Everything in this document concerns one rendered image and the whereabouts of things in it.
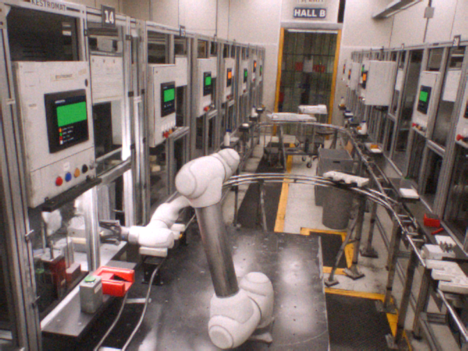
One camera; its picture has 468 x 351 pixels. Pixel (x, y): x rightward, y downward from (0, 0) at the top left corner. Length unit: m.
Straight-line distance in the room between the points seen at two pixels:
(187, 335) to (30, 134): 1.08
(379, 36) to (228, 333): 9.02
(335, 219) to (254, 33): 6.18
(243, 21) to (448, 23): 4.39
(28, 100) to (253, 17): 8.92
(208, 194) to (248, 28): 8.74
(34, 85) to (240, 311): 1.08
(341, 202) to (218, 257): 3.30
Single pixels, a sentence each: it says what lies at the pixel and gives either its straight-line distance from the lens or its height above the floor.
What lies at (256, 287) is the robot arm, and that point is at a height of 0.93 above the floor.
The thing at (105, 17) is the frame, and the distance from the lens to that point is 1.92.
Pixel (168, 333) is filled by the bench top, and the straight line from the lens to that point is 1.97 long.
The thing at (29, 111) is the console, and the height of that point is 1.68.
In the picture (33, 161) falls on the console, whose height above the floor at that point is 1.53.
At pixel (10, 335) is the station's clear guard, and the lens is 1.60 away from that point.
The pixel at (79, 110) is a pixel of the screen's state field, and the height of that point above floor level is 1.66.
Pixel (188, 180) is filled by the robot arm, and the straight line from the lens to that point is 1.50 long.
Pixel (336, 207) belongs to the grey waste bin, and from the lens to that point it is 4.82.
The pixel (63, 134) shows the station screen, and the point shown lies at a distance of 1.56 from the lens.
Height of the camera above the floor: 1.88
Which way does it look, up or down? 17 degrees down
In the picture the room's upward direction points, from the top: 3 degrees clockwise
